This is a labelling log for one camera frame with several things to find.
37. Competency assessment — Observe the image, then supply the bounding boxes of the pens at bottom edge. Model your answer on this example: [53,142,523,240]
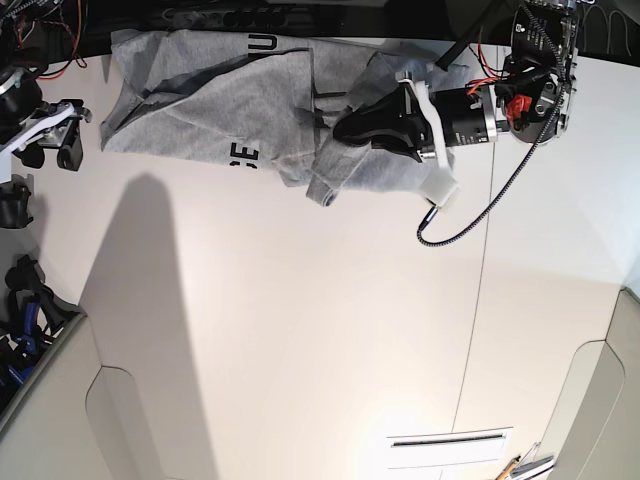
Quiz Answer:
[496,442,556,480]

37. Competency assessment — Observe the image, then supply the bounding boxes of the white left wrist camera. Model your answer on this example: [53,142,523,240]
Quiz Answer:
[396,72,458,209]

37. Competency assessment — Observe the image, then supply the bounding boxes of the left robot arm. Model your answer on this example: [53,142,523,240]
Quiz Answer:
[333,1,580,162]

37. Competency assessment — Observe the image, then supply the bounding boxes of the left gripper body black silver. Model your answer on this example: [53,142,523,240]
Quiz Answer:
[411,85,500,159]

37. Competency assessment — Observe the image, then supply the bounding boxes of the black braided camera cable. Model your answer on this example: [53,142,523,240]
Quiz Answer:
[416,0,576,247]

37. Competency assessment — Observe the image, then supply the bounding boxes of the grey T-shirt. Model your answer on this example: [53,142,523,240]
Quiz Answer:
[101,30,471,206]

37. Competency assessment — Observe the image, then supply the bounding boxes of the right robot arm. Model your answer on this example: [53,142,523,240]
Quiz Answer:
[1,1,92,171]

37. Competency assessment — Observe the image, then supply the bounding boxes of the black cup holder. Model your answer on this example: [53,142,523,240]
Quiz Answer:
[1,175,34,230]

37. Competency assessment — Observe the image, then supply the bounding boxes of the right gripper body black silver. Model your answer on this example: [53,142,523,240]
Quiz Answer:
[1,69,92,159]

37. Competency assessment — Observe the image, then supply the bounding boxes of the black and blue tool pile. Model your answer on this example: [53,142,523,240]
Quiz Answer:
[1,255,83,403]

